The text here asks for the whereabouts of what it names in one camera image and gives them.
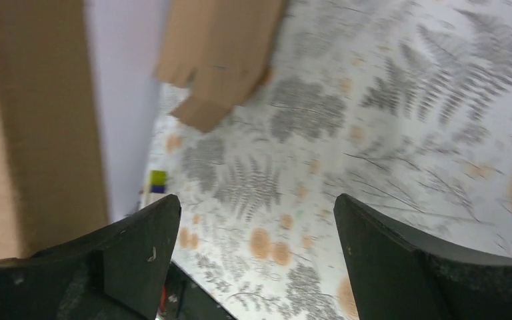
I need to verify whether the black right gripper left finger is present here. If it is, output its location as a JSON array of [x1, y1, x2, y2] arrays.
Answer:
[[0, 195, 181, 319]]

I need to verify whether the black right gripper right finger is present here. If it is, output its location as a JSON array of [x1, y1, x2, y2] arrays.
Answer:
[[333, 194, 512, 319]]

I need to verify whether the cardboard box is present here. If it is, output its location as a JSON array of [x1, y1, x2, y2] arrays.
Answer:
[[0, 1, 108, 259]]

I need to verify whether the small green purple block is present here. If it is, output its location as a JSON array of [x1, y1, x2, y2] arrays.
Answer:
[[147, 170, 167, 194]]

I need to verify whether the floral patterned table mat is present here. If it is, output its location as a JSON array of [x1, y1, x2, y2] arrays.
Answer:
[[148, 1, 512, 319]]

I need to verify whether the flat cardboard sheet stack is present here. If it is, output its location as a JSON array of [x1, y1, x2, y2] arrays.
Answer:
[[156, 0, 287, 133]]

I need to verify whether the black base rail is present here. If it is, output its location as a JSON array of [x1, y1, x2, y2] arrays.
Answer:
[[157, 262, 236, 320]]

